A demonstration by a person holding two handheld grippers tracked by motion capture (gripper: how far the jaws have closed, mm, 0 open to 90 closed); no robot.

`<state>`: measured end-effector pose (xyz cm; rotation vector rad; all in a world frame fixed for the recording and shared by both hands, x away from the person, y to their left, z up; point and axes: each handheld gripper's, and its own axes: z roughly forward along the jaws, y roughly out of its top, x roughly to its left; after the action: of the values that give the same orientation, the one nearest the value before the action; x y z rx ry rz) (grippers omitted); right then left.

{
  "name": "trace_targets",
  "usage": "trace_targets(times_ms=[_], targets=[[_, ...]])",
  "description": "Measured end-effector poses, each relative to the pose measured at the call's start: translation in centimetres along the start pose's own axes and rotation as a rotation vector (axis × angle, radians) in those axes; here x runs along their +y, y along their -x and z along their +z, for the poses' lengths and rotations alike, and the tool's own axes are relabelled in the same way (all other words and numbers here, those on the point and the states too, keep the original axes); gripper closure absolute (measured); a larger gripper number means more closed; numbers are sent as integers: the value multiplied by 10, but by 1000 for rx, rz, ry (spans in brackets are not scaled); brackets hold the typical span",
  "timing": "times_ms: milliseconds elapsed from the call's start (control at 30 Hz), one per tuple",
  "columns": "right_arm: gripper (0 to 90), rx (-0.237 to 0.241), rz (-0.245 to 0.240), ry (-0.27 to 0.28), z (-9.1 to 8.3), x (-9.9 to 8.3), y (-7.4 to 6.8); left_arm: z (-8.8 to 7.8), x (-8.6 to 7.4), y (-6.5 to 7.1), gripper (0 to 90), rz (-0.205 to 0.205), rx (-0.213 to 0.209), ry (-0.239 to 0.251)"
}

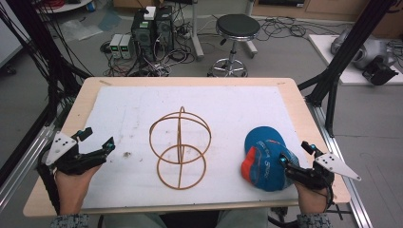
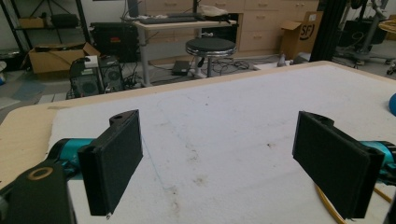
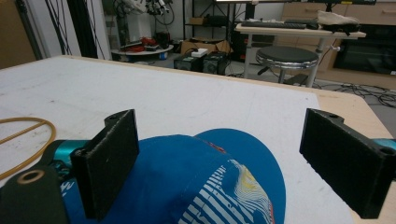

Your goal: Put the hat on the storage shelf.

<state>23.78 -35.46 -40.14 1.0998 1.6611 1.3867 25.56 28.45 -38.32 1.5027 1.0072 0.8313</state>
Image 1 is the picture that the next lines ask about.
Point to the clear plastic sheet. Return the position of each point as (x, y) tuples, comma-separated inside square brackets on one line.
[(79, 30)]

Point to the grey power supply unit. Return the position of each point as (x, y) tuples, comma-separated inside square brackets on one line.
[(115, 46), (126, 47)]

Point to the black round stool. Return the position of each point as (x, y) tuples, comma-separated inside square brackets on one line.
[(237, 27)]

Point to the aluminium rail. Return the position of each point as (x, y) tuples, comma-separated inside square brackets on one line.
[(342, 158), (22, 164)]

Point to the black device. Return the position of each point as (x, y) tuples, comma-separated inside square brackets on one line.
[(378, 71)]

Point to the round white table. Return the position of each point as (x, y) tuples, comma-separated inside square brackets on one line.
[(63, 5)]

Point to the white floor board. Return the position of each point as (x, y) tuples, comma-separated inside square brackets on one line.
[(348, 76)]

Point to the person's legs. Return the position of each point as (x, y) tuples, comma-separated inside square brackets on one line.
[(190, 219)]

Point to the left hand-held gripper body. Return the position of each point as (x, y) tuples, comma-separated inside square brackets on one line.
[(60, 147)]

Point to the person's right hand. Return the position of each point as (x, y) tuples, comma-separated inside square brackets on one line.
[(312, 199)]

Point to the grey desk leg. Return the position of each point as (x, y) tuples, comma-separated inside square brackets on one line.
[(197, 31)]

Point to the black computer tower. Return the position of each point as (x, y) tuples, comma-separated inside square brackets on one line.
[(164, 30), (143, 36)]

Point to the white box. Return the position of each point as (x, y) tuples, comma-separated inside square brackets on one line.
[(150, 12)]

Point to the grey rounded device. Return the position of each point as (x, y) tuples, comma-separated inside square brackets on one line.
[(364, 50)]

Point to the black metal frame post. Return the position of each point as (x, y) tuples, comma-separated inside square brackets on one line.
[(348, 50), (38, 47)]

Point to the person's left hand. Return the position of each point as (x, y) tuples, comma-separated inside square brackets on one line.
[(73, 190)]

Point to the blue and red cap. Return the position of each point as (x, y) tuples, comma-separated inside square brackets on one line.
[(264, 158)]

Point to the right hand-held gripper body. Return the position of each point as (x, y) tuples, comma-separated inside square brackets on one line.
[(320, 177)]

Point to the white table mat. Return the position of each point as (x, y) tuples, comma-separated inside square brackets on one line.
[(142, 110)]

